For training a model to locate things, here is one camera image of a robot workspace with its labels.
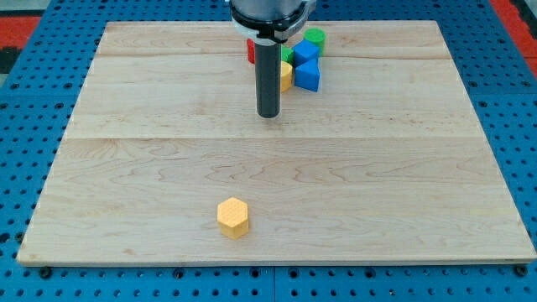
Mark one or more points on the green cylinder block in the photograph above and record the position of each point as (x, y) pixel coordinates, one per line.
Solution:
(317, 37)

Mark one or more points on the red block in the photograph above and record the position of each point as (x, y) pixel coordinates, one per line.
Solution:
(251, 51)

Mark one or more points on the wooden board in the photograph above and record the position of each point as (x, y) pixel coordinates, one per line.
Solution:
(387, 164)

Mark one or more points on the yellow hexagon block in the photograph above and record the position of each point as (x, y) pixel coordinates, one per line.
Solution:
(232, 218)

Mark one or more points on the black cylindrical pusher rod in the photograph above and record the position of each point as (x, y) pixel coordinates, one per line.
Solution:
(267, 72)

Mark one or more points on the blue cube block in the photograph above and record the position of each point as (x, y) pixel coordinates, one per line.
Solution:
(305, 51)

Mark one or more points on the blue triangular block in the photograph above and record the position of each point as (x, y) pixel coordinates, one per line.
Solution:
(308, 75)

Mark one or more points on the yellow round block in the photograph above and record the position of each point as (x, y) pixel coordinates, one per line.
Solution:
(286, 75)

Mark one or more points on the green block behind rod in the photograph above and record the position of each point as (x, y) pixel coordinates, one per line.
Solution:
(287, 54)

